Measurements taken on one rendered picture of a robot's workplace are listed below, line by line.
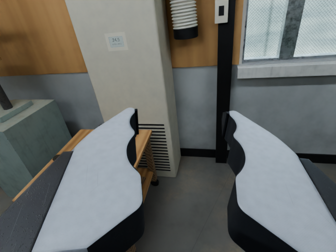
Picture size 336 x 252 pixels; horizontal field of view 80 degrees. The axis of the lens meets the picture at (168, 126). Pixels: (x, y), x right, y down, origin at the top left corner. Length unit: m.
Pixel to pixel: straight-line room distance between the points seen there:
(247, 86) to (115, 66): 0.95
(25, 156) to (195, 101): 1.31
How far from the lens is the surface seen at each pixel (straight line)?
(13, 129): 1.69
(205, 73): 1.57
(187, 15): 1.32
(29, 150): 1.78
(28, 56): 2.15
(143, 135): 1.39
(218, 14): 1.38
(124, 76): 1.38
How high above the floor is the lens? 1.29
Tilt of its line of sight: 32 degrees down
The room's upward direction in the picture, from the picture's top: 7 degrees counter-clockwise
